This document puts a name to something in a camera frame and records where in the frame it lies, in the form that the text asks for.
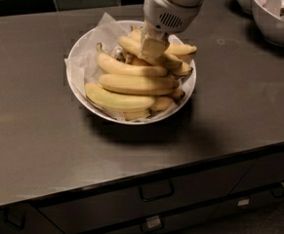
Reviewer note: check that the white bowl with bananas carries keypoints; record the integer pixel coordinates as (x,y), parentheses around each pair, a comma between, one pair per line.
(79,49)

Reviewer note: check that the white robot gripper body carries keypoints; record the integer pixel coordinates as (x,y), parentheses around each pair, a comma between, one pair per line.
(163,15)

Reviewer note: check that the black drawer handle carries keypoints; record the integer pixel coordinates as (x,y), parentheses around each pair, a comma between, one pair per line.
(156,190)
(14,218)

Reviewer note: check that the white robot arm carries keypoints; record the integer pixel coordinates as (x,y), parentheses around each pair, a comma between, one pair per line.
(163,18)

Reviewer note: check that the black drawer handle centre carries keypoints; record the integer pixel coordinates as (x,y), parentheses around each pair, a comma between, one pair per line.
(156,190)

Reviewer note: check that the middle long yellow banana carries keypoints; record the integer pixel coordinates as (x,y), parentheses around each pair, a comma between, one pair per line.
(111,65)

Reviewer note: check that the front greenish yellow banana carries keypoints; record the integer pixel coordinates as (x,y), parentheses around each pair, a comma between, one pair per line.
(117,102)

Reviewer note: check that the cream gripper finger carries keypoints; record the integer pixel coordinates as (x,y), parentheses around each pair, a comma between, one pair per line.
(153,42)

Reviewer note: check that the drawer label tag centre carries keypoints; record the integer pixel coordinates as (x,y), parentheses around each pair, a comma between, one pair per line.
(153,222)

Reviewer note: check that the black drawer handle left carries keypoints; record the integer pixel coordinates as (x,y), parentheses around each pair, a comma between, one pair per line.
(14,218)

